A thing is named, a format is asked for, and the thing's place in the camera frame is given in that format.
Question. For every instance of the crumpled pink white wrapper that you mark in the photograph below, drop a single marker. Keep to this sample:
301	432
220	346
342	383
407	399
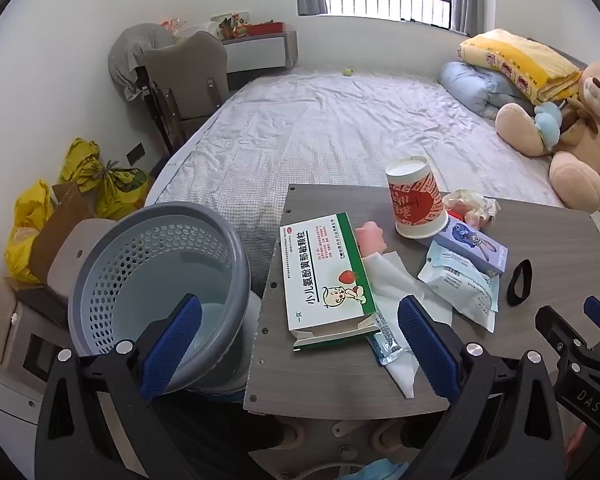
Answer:
467	205

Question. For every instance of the blue sachet wrapper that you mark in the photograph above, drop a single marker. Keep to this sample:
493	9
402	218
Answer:
386	347

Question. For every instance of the grey cloth cover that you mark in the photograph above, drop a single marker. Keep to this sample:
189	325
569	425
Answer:
130	50

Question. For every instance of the brown cardboard box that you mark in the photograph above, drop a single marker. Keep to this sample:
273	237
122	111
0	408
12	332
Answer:
55	240

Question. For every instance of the grey perforated plastic basket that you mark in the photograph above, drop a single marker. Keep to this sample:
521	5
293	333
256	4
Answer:
130	240

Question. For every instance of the beige stool seat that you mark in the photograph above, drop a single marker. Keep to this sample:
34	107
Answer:
75	260

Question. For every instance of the green and white medicine box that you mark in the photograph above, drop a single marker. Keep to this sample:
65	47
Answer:
320	280

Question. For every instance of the yellow bag with green print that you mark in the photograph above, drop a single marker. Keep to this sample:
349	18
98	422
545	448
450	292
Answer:
125	190

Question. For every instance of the white plastic packet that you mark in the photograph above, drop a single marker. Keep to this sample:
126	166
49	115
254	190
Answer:
455	282

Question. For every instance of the red box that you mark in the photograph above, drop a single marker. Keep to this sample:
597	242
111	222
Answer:
267	28

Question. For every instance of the red printed paper cup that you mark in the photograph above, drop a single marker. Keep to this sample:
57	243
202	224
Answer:
415	200

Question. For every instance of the small yellow plastic bag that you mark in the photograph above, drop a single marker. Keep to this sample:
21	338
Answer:
80	160

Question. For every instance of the colourful toy figure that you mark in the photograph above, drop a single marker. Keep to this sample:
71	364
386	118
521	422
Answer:
232	25

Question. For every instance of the bed with checked sheet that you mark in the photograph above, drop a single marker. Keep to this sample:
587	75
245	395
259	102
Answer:
330	125

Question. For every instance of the grey wall desk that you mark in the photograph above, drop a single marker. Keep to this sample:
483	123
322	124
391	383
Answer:
260	50

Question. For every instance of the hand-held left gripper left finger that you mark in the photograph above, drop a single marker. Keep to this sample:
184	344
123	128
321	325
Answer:
172	345

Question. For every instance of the dark wall socket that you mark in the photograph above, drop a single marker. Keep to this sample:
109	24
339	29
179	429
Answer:
135	154

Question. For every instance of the black hair band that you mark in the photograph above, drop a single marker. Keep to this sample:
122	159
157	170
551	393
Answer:
511	285

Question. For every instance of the blue plush toy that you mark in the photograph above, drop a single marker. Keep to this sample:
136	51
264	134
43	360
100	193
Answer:
547	122

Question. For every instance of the yellow folded blanket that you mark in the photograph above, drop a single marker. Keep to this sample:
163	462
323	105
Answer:
520	60

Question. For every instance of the purple cartoon box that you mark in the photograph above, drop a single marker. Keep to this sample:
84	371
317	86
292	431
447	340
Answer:
480	250

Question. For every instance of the large yellow plastic bag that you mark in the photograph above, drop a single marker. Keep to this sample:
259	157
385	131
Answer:
27	230

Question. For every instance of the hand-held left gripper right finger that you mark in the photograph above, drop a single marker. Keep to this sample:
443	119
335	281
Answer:
427	345

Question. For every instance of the grey upholstered chair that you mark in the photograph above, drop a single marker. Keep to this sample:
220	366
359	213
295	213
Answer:
185	65

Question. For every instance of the beige teddy bear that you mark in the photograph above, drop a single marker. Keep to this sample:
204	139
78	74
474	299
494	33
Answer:
590	160

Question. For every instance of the blue cloth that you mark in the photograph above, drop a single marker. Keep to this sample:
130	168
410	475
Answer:
375	471

